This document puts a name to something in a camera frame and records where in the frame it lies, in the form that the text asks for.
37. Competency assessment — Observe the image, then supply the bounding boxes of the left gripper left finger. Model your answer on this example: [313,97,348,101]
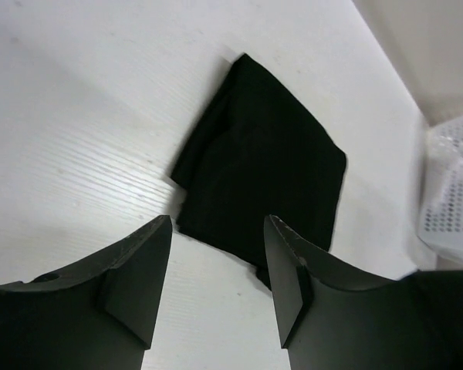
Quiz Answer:
[0,215,172,369]

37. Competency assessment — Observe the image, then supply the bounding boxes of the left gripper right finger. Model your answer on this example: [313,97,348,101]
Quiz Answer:
[264,216,463,369]

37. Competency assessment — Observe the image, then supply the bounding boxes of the black tank top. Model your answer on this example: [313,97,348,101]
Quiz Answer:
[171,54,347,284]

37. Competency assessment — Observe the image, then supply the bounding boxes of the white plastic basket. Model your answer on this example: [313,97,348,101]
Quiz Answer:
[417,116,463,265]

